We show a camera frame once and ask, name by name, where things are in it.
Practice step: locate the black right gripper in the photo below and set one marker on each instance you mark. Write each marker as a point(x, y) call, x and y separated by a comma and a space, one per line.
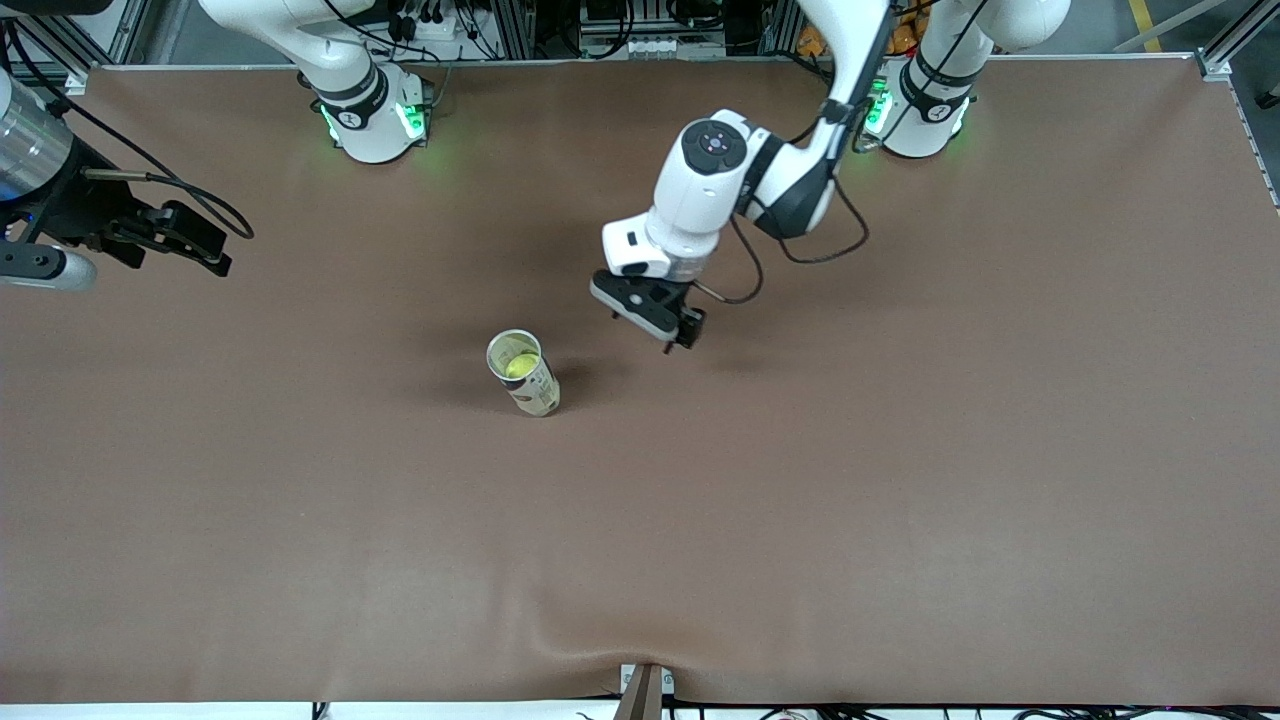
point(72, 204)

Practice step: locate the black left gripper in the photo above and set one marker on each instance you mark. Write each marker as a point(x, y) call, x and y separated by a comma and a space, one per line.
point(688, 322)

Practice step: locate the blue white tennis ball can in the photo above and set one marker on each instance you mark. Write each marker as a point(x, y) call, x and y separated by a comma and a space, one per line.
point(535, 392)

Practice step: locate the yellow-green tennis ball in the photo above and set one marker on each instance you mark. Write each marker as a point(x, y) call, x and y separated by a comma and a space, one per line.
point(521, 366)

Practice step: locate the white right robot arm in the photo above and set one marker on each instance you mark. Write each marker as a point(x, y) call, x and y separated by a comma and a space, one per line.
point(365, 135)

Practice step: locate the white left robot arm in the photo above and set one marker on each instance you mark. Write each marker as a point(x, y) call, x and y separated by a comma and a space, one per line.
point(700, 200)

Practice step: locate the brown table mat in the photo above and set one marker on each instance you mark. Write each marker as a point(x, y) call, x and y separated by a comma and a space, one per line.
point(800, 480)

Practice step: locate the white power strip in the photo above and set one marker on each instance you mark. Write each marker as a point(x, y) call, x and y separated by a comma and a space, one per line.
point(670, 47)

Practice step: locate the black equipment rack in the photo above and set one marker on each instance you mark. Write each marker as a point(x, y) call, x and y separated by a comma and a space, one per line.
point(650, 15)

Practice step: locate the orange packaged goods pile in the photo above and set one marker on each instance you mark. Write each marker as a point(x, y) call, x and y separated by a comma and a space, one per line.
point(905, 30)

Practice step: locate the aluminium frame with corner bracket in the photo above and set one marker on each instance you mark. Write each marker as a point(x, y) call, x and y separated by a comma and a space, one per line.
point(78, 82)

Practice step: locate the aluminium frame post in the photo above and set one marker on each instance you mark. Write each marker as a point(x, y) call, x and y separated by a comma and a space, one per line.
point(515, 30)

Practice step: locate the aluminium profile bracket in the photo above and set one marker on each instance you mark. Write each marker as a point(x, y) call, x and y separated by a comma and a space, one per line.
point(645, 692)

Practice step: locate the aluminium side rail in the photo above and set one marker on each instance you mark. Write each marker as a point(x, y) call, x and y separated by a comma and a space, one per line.
point(1258, 150)

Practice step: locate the aluminium frame corner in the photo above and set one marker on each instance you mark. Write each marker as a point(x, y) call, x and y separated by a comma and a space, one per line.
point(1235, 40)

